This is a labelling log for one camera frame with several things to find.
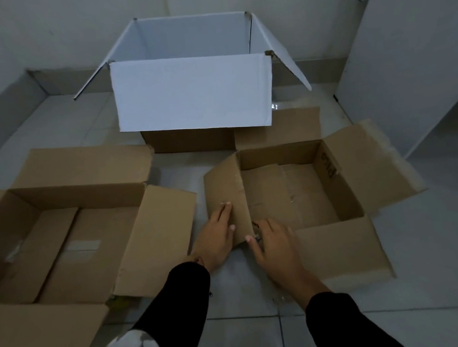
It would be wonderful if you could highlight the small brown cardboard box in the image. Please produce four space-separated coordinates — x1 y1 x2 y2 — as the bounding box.
199 99 435 303

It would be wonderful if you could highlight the person's left forearm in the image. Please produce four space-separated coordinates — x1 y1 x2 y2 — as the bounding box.
114 256 216 347

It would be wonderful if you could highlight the person's right forearm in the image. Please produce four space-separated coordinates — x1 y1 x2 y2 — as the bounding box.
297 276 410 347

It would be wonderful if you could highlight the white door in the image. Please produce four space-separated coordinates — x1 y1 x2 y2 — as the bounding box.
327 0 458 164

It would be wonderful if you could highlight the person's right hand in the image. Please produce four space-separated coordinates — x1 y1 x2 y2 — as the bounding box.
244 213 327 301

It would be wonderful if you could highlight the wide brown cardboard box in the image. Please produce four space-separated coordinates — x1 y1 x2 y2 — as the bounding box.
0 136 209 347

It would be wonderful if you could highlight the person's left hand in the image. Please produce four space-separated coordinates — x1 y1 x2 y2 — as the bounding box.
187 201 240 274

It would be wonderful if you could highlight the large white-lined cardboard box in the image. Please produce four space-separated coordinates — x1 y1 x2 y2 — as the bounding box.
68 4 317 162

